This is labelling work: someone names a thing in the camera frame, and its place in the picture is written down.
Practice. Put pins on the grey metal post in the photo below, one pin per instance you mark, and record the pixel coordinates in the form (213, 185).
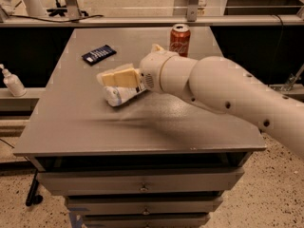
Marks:
(73, 10)

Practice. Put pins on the bottom grey drawer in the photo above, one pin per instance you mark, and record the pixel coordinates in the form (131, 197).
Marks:
(150, 221)

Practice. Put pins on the white pump dispenser bottle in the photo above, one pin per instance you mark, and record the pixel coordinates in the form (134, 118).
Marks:
(13, 83)

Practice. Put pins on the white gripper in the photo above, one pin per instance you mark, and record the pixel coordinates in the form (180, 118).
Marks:
(151, 69)

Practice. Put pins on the black caster wheel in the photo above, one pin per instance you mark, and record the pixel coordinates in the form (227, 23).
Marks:
(33, 198)

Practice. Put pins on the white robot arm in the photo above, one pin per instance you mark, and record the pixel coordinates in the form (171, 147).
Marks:
(219, 85)

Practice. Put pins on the red cola can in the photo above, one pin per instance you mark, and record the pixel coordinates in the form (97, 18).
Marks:
(180, 39)

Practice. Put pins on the grey drawer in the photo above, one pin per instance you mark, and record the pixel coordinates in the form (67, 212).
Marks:
(144, 205)
(150, 221)
(140, 181)

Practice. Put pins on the grey metal upright bracket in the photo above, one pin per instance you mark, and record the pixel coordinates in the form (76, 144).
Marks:
(192, 10)

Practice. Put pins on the blue label plastic water bottle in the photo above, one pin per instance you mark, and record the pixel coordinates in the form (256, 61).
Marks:
(116, 95)

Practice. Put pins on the top grey drawer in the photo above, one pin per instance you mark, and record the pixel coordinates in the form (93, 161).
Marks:
(140, 181)

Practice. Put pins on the dark blue snack bar wrapper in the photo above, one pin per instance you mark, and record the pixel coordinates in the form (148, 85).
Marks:
(98, 54)

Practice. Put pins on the middle grey drawer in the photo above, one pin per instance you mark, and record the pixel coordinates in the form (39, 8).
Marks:
(144, 205)

